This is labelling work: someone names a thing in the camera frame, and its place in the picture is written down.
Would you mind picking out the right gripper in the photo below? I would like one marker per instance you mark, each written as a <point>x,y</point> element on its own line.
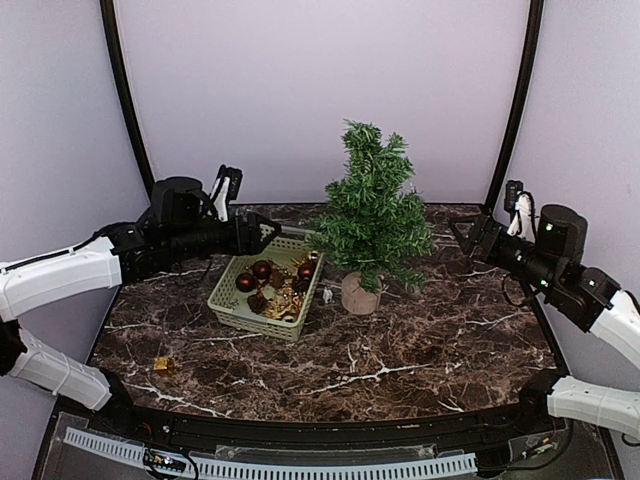
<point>484,225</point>

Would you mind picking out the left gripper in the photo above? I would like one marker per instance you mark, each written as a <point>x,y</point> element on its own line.
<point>253,245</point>

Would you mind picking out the red ball ornament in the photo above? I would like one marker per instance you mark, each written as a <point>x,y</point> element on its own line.
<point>261,269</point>
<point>306,271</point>
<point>246,282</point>

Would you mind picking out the small green christmas tree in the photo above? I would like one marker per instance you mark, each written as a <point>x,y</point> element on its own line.
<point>373,223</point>

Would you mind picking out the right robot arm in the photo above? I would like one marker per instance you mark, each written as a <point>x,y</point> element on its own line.
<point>587,296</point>

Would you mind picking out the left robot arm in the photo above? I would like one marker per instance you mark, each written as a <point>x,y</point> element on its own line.
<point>182,222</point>

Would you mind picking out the wooden tree base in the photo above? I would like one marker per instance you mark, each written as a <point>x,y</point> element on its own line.
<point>355,299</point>

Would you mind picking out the beige plastic basket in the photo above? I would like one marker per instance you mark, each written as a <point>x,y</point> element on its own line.
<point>230,306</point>

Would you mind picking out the brown pine cone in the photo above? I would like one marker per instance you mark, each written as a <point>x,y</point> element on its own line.
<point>257,303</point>

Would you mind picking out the gold ornaments pile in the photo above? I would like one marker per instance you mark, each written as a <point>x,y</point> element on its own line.
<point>289,292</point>

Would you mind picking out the gold gift box ornament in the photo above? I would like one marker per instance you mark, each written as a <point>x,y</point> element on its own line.
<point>164,366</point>

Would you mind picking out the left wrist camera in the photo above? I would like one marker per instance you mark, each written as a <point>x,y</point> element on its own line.
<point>225,189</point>

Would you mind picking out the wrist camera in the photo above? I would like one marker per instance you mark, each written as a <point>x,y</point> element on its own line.
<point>520,205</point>
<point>225,189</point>

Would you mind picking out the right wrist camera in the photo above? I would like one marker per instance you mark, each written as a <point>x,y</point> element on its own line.
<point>520,205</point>

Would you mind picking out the black front rail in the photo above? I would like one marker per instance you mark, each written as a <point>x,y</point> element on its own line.
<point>216,406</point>

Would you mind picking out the right black frame post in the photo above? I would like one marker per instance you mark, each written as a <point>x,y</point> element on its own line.
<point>521,90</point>

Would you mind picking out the black frame post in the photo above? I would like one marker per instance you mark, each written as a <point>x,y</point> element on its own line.
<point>521,90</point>
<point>128,110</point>

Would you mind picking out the white cable duct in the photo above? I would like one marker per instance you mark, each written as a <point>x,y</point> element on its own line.
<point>269,464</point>

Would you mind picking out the left black frame post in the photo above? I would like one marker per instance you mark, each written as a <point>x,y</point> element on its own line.
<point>128,110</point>

